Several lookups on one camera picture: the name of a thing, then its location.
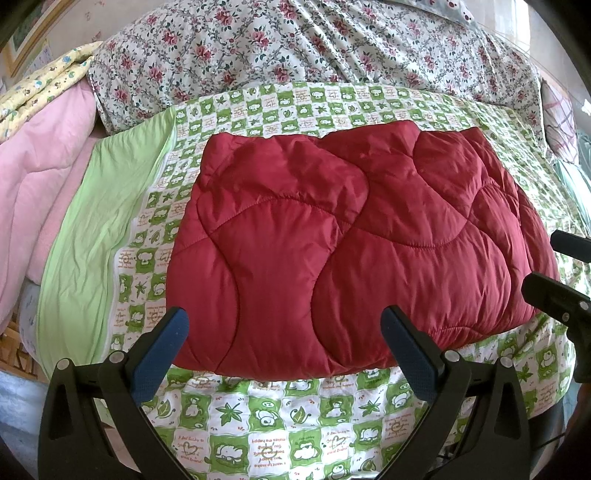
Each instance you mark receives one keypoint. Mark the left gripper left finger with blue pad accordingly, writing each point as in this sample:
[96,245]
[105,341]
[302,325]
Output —
[72,442]

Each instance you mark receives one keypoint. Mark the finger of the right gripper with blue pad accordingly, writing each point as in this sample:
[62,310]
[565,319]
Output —
[571,245]

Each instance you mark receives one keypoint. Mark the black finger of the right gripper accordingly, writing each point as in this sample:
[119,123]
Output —
[556,299]

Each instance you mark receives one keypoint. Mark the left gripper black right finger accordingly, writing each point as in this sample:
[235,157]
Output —
[495,443]

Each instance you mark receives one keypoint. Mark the red quilted puffer jacket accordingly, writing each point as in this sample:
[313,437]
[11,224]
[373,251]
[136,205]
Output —
[291,247]

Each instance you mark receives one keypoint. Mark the plaid pink pillow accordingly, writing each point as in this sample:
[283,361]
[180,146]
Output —
[559,122]

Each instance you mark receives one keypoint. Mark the pink blanket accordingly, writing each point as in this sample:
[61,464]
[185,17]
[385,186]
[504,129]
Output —
[41,166]

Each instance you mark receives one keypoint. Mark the white pillow with red dots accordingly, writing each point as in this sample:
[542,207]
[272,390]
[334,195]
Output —
[453,10]

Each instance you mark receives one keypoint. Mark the yellow floral quilt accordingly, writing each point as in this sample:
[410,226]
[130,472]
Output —
[32,93]

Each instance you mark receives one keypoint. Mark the floral rose print duvet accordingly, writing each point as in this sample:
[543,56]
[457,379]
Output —
[187,49]

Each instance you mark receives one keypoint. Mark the framed picture on wall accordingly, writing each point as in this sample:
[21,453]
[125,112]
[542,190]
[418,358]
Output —
[24,27]

